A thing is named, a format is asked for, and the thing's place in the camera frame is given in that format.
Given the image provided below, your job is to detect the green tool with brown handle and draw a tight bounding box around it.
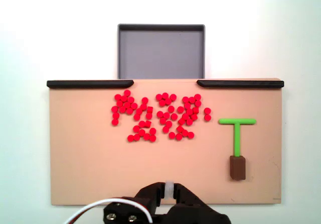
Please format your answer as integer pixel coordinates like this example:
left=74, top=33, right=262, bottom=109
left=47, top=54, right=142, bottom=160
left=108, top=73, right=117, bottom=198
left=217, top=118, right=257, bottom=181

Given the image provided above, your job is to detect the beige work board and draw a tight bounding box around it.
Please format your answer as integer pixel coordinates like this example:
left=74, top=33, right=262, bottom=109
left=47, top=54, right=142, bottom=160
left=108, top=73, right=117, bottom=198
left=48, top=77, right=283, bottom=206

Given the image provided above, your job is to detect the grey plastic tray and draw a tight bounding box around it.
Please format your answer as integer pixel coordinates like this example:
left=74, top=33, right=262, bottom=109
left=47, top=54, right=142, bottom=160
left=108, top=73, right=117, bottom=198
left=117, top=24, right=206, bottom=80

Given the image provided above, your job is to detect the white red gripper cable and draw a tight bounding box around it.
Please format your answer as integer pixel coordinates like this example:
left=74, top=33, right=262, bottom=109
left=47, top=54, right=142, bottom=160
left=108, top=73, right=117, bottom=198
left=65, top=197, right=153, bottom=224

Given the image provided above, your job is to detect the black edge rail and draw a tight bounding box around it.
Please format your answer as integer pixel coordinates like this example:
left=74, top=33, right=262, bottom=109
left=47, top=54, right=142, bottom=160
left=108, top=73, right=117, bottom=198
left=46, top=80, right=134, bottom=88
left=196, top=79, right=285, bottom=88

